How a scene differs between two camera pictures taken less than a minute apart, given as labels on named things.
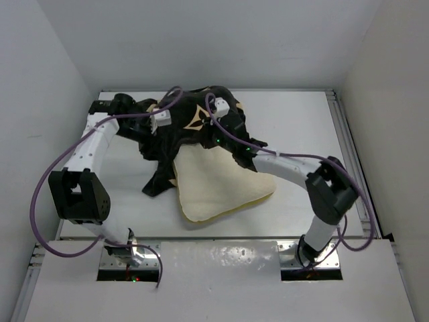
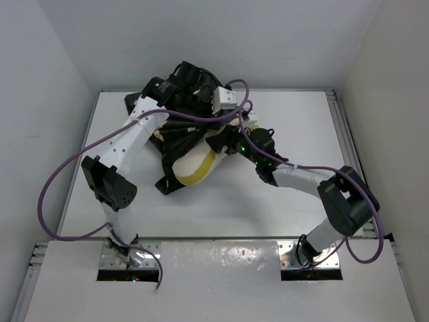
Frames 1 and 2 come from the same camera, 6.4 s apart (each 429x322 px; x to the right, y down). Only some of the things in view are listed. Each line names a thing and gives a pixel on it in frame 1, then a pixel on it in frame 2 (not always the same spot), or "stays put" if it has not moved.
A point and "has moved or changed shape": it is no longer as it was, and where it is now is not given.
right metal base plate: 288,256 stays put
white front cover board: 220,282 stays put
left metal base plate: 151,259 stays put
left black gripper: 149,132 to 208,98
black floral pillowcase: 195,114 has moved or changed shape
